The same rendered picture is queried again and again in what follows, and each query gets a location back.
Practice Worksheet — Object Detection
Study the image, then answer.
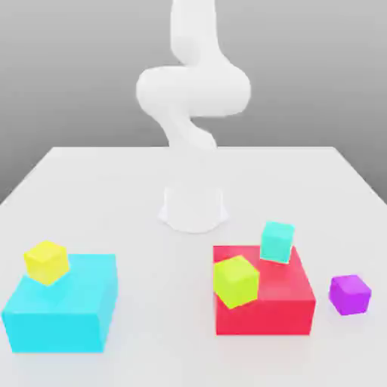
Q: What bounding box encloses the large red box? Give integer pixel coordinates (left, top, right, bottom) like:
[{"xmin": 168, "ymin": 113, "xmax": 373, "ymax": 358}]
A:
[{"xmin": 212, "ymin": 244, "xmax": 317, "ymax": 336}]

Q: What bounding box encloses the small teal cube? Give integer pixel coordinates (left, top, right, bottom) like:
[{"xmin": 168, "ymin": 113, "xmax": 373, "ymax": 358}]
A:
[{"xmin": 259, "ymin": 221, "xmax": 296, "ymax": 265}]

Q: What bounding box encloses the small purple cube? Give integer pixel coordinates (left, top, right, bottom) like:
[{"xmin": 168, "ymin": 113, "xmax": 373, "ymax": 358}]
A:
[{"xmin": 328, "ymin": 274, "xmax": 373, "ymax": 317}]

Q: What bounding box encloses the large cyan box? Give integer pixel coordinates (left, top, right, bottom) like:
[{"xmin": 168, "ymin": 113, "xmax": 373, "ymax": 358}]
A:
[{"xmin": 1, "ymin": 252, "xmax": 119, "ymax": 354}]

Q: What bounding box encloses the small yellow cube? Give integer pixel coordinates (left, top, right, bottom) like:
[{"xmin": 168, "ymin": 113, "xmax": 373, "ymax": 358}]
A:
[{"xmin": 23, "ymin": 240, "xmax": 71, "ymax": 287}]

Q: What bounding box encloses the small lime cube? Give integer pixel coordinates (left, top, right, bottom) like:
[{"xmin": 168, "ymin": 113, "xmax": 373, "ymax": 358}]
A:
[{"xmin": 212, "ymin": 254, "xmax": 260, "ymax": 310}]

